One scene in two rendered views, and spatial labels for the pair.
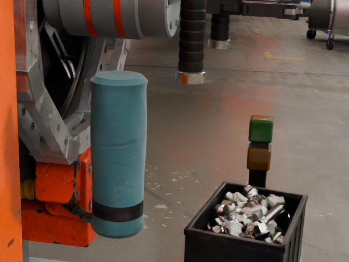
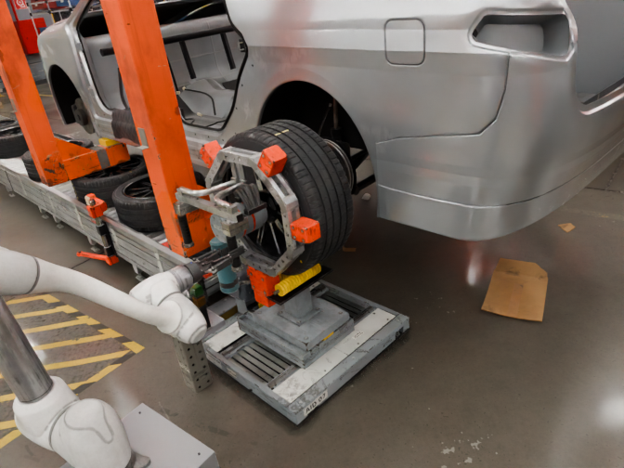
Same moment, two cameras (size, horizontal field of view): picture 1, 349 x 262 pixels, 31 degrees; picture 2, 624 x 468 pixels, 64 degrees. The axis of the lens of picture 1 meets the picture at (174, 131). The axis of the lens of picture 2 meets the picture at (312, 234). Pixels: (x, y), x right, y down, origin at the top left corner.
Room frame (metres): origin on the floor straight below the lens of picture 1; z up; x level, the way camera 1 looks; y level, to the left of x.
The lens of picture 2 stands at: (2.46, -1.21, 1.70)
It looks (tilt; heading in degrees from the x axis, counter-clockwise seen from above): 27 degrees down; 128
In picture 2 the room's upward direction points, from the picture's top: 7 degrees counter-clockwise
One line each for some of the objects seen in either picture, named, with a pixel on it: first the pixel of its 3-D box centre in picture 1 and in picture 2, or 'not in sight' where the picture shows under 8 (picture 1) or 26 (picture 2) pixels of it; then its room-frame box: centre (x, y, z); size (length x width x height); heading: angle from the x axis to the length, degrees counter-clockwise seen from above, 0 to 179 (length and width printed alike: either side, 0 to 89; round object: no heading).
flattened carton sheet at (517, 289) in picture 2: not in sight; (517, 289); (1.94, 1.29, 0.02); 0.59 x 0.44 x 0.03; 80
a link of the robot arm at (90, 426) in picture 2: not in sight; (92, 435); (1.22, -0.79, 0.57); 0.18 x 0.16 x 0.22; 6
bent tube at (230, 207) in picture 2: not in sight; (236, 188); (1.16, 0.04, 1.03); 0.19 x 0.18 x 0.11; 80
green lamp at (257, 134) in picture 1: (261, 129); (196, 290); (1.02, -0.15, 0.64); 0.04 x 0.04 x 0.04; 80
